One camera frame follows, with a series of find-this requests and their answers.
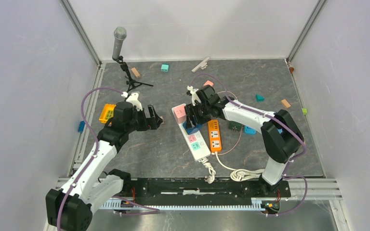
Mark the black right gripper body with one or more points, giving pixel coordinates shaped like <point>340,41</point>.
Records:
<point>201,110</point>

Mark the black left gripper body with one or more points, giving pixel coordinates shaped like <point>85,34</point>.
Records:
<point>142,122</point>

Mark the pink cube socket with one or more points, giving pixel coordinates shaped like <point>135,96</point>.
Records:
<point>179,113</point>

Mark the white multicolour power strip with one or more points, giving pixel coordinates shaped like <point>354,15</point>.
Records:
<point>196,144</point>

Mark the blue cube socket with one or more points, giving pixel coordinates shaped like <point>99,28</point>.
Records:
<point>192,130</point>

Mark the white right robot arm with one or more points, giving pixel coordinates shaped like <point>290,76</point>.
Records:
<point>281,136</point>

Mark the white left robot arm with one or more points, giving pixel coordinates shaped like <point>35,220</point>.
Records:
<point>71,208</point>

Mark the orange power strip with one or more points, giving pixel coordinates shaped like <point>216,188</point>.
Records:
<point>214,136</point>

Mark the small pink charger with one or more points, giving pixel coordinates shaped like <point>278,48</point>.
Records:
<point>208,83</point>

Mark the dark green socket cube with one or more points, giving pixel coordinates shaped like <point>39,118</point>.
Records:
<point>235,126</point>

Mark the yellow toy crate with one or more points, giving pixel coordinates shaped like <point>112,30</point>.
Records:
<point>107,113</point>

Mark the black tripod mic stand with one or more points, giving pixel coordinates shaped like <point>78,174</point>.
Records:
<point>132,84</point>

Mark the blue white lego brick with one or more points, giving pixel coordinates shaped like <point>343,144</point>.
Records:
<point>250,131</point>

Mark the teal cube block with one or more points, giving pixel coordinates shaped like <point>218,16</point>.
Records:
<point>165,67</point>

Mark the tan wooden block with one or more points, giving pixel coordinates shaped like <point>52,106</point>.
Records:
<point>136,72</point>

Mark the teal triangle block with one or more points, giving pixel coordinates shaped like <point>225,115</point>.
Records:
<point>259,98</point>

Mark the tan block right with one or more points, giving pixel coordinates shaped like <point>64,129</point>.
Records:
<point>285,103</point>

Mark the grey microphone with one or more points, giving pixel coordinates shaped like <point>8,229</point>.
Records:
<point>120,35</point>

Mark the white plastic bracket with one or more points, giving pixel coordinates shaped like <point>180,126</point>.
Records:
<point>202,65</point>

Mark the blue clip on rail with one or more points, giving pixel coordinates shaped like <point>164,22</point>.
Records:
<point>81,127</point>

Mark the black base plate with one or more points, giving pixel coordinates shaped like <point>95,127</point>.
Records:
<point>196,191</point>

